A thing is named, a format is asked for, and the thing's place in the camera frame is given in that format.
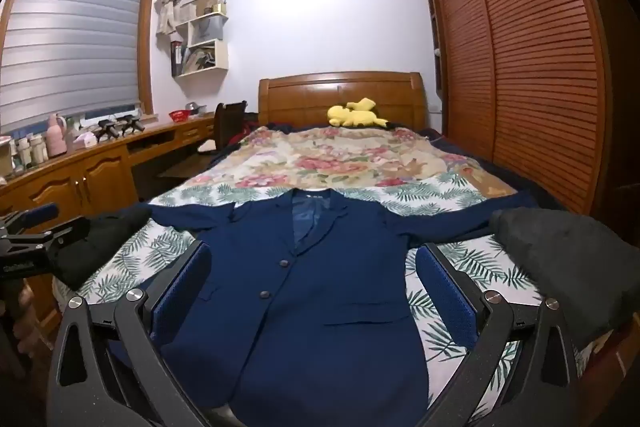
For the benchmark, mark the floral blanket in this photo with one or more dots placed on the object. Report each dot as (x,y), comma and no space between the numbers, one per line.
(350,157)

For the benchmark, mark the small pink box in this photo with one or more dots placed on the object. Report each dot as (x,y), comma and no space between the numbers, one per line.
(86,141)

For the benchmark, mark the wooden window frame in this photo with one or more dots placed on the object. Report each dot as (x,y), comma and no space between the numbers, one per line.
(146,32)

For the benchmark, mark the grey window blind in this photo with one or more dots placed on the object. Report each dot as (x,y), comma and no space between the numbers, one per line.
(65,32)

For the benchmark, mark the wooden desk cabinet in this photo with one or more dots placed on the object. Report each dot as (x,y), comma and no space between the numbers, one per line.
(60,187)

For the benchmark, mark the wooden louvred wardrobe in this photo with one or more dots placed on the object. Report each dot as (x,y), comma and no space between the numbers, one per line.
(525,57)

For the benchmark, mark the black cloth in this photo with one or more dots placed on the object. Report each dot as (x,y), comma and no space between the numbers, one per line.
(110,237)

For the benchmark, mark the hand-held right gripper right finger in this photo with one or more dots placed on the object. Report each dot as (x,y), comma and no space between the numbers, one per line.
(447,297)

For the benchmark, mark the dark wooden chair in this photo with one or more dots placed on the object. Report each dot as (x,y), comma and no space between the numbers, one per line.
(230,122)

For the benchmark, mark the navy blue suit jacket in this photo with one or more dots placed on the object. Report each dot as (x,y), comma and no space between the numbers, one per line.
(325,282)

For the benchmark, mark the yellow plush toy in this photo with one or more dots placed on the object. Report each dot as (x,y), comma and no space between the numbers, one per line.
(350,114)

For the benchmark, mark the white wall shelf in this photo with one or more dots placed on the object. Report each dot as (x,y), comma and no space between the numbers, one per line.
(220,57)

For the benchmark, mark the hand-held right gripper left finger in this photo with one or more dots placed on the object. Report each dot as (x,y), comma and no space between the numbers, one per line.
(182,292)

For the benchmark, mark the pink bottle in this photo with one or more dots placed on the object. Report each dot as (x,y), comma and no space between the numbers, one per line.
(56,137)

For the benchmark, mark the dark grey cloth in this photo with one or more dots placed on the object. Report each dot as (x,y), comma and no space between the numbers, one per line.
(565,257)

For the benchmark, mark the metal pot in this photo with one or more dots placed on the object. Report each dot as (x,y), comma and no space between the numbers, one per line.
(196,108)

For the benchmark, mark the red bowl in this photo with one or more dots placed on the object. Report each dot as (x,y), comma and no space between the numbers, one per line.
(180,116)

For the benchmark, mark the white bottle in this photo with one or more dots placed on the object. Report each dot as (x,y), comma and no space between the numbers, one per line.
(39,148)
(23,154)

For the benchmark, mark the dark binders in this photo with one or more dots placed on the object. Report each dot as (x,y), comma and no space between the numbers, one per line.
(177,57)

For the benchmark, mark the person's left hand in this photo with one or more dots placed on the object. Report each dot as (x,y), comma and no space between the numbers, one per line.
(25,327)

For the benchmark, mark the wooden bed headboard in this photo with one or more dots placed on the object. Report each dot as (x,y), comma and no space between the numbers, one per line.
(300,97)

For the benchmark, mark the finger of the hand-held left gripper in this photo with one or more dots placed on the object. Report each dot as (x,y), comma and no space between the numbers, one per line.
(70,231)
(42,213)

